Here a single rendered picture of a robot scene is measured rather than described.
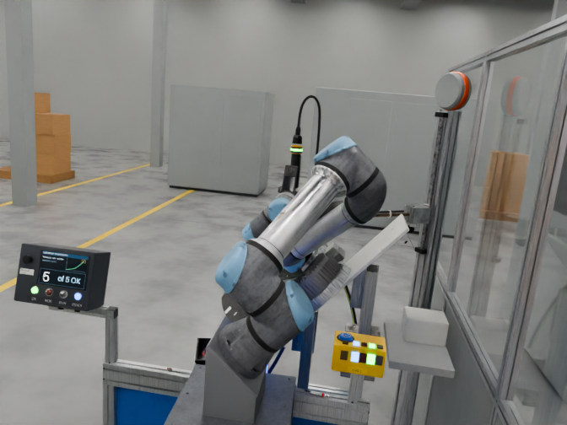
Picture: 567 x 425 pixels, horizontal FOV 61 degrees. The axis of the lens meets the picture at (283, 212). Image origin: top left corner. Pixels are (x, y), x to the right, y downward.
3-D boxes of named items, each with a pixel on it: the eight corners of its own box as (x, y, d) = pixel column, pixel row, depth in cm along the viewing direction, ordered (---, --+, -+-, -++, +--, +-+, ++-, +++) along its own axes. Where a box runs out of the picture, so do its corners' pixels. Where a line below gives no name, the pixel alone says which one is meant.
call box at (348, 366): (380, 366, 157) (385, 336, 155) (382, 383, 148) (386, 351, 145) (332, 358, 159) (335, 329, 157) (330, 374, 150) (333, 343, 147)
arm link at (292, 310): (281, 358, 118) (322, 325, 115) (242, 322, 116) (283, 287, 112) (283, 333, 129) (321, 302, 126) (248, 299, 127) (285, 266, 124)
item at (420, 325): (439, 330, 212) (443, 307, 210) (445, 348, 196) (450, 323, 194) (399, 325, 214) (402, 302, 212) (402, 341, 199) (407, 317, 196)
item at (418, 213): (419, 221, 218) (422, 202, 216) (430, 224, 212) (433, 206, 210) (402, 222, 213) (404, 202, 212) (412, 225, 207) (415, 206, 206)
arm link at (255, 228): (261, 259, 157) (286, 238, 155) (237, 234, 155) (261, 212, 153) (264, 250, 165) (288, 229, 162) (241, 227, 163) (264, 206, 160)
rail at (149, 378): (366, 421, 159) (369, 400, 157) (366, 429, 155) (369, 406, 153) (108, 378, 171) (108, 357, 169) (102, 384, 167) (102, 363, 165)
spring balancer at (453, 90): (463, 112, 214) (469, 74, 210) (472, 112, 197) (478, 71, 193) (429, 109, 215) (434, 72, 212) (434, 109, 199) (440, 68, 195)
